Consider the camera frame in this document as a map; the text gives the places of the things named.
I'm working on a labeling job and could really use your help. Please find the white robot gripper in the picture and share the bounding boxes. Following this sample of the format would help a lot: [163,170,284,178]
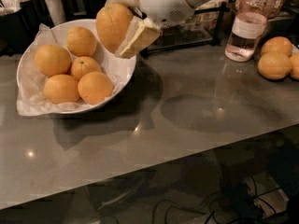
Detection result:
[106,0,195,59]

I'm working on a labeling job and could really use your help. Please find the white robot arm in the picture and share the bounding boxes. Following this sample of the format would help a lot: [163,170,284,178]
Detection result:
[106,0,210,59]

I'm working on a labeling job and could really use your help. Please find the orange at bowl back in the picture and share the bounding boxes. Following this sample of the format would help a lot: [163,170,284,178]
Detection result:
[66,26,97,57]

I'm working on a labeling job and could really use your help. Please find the small centre orange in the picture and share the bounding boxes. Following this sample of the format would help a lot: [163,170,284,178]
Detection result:
[70,56,102,80]

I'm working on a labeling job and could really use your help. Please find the white ceramic bowl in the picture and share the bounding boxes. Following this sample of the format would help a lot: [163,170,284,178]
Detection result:
[17,19,136,117]

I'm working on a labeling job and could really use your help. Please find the white paper bowl liner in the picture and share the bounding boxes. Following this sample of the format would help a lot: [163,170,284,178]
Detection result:
[17,19,136,116]

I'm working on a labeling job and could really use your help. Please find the white cup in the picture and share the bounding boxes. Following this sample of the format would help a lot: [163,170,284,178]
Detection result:
[45,0,66,25]

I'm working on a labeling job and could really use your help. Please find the black container with packets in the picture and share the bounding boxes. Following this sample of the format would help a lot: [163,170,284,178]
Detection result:
[0,0,39,55]

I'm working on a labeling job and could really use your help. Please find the clear plastic water bottle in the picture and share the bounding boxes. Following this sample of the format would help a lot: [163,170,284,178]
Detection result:
[225,0,276,62]

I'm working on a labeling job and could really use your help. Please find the orange on table front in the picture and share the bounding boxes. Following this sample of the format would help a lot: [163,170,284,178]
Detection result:
[257,51,292,80]

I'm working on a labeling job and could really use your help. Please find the black wire tea rack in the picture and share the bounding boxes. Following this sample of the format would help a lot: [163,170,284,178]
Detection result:
[140,0,230,58]

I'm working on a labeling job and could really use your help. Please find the black floor cables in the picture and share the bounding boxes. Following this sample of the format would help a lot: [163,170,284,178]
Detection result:
[152,175,291,224]

